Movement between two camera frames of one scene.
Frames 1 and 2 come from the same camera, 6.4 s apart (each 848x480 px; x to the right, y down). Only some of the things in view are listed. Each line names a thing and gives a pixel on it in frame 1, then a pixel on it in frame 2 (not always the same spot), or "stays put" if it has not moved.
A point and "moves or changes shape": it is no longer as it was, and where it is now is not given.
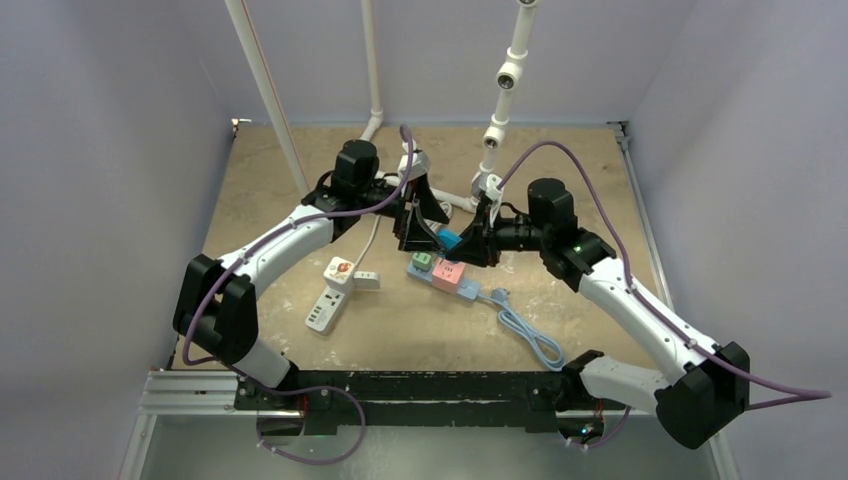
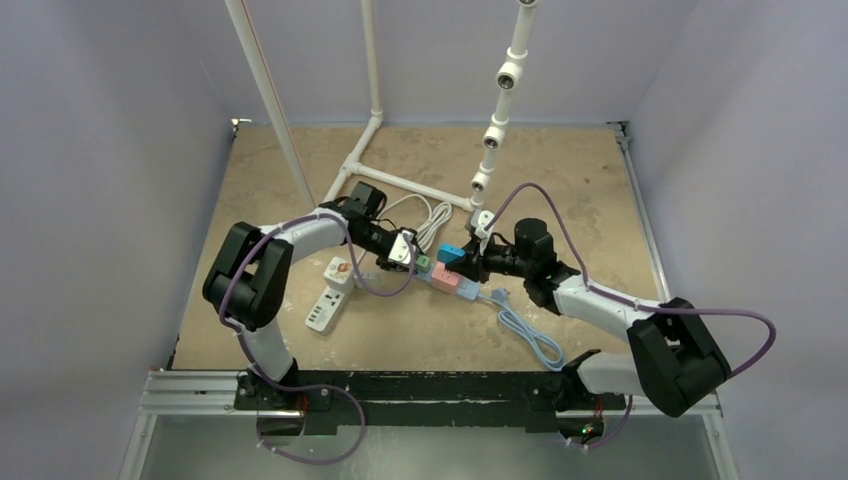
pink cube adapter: (447, 275) stays put
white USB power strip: (326, 311) stays put
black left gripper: (409, 225) -> (388, 265)
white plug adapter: (366, 279) stays put
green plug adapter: (421, 261) stays put
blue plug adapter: (449, 238) moves or changes shape
